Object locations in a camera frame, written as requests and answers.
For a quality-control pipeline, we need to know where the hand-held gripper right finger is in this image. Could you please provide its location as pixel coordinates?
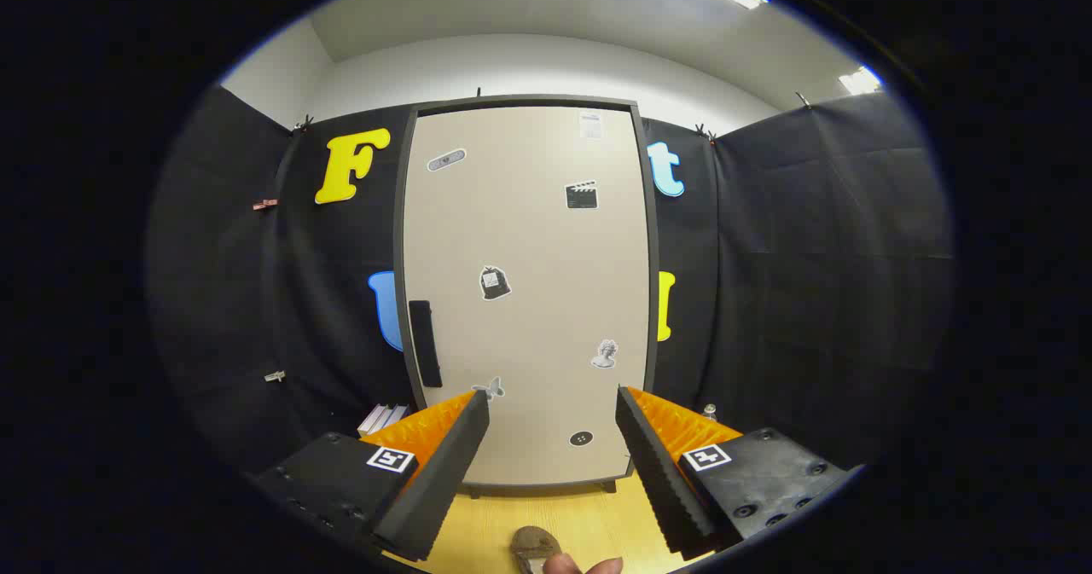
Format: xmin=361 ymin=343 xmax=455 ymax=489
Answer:
xmin=615 ymin=386 xmax=863 ymax=560

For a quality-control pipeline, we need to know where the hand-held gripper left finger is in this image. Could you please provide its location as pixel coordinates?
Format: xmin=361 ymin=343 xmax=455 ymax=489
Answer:
xmin=256 ymin=389 xmax=491 ymax=563

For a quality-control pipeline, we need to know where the brown fuzzy slipper shoe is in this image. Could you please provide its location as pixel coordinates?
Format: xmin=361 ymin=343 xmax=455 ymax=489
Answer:
xmin=510 ymin=525 xmax=564 ymax=574

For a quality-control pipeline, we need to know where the grey shoe cabinet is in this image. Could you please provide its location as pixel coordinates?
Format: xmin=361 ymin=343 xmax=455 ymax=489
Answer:
xmin=394 ymin=95 xmax=662 ymax=498

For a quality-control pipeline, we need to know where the black backdrop cloth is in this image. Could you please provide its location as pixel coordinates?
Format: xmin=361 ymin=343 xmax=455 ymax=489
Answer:
xmin=145 ymin=84 xmax=955 ymax=481

